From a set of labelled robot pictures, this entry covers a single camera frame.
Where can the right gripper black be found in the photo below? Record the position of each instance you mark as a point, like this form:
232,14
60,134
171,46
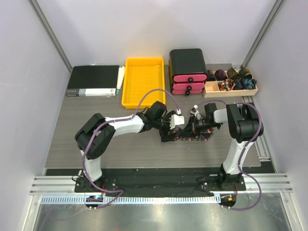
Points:
191,128

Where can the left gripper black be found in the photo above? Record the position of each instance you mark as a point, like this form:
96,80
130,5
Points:
165,137

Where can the dark patterned necktie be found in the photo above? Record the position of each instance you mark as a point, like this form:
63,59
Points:
204,136

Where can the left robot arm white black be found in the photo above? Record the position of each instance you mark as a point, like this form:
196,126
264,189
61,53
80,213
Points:
94,137

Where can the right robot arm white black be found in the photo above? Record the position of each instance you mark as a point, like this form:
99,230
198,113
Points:
245,126

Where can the wooden compartment box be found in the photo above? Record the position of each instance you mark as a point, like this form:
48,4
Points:
211,90

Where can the rolled floral tie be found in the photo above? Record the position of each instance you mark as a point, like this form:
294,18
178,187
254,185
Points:
225,85

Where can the black pink drawer unit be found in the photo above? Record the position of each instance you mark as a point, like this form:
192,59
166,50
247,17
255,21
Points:
187,71

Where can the rolled red patterned tie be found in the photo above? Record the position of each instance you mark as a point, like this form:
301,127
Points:
221,75

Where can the rolled navy tie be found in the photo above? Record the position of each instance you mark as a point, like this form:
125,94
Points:
236,83

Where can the yellow plastic tray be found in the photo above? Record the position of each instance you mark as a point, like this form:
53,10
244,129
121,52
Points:
141,76

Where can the rolled brown patterned tie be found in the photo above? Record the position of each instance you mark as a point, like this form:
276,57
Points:
232,74

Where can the rolled blue tie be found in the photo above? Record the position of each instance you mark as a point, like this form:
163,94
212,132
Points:
248,83

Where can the rolled orange dark tie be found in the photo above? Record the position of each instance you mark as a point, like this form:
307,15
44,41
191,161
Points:
245,72

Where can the white teal pen box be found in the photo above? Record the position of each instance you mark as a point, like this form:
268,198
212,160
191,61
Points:
120,77

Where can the black binder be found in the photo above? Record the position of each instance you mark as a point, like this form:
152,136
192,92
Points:
93,81

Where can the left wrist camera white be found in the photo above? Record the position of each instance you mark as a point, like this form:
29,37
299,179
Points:
176,119

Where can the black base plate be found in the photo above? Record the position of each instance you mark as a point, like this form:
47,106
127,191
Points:
161,182

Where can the white slotted cable duct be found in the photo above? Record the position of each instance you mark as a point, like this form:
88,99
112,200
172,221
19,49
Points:
92,200

